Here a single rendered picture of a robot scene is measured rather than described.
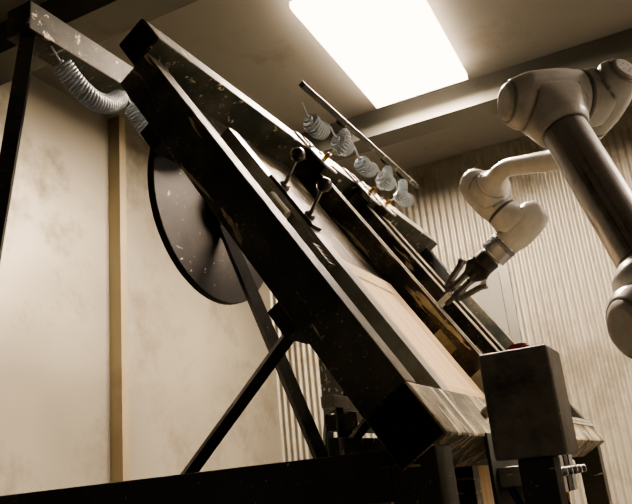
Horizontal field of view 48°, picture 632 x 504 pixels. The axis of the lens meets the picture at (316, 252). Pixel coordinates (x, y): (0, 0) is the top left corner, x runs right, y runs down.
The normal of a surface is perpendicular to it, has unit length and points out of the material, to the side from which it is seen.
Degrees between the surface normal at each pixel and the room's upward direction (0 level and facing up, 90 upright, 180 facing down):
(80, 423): 90
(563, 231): 90
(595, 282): 90
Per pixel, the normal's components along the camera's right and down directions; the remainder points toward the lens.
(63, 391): 0.90, -0.22
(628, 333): -0.95, 0.17
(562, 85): 0.09, -0.54
